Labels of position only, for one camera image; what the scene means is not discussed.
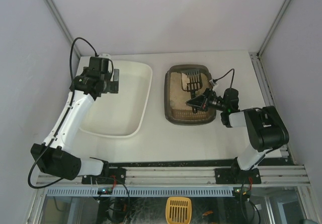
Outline aluminium front rail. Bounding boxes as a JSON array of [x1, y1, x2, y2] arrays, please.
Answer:
[[36, 165, 310, 186]]

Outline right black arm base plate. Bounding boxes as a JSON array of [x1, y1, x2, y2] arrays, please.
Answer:
[[214, 168, 262, 184]]

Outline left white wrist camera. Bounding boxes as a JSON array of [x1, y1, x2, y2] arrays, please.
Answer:
[[98, 53, 112, 59]]

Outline grey slotted cable duct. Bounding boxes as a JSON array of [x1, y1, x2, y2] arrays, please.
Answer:
[[46, 186, 233, 197]]

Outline black litter scoop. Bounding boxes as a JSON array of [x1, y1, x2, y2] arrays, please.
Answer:
[[180, 68, 203, 99]]

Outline yellow litter scoop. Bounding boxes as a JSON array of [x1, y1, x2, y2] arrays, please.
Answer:
[[166, 196, 192, 224]]

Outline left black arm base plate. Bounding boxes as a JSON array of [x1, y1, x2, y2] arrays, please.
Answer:
[[82, 167, 126, 185]]

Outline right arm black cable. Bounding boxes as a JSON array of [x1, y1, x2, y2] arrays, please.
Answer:
[[213, 68, 236, 91]]

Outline white plastic tray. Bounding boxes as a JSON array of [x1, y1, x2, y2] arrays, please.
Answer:
[[79, 60, 152, 138]]

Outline litter clump in scoop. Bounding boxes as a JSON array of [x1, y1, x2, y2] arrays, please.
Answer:
[[181, 73, 190, 91]]

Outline dark brown litter box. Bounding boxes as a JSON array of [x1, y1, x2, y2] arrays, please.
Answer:
[[164, 64, 216, 125]]

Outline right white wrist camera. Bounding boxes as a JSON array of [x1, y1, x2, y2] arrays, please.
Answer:
[[209, 79, 218, 87]]

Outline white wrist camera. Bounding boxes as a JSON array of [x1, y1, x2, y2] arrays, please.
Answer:
[[98, 53, 112, 59], [209, 79, 218, 87]]

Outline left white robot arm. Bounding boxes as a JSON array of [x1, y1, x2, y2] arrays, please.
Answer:
[[31, 56, 119, 180]]

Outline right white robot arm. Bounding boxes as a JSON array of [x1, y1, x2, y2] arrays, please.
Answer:
[[186, 88, 289, 171]]

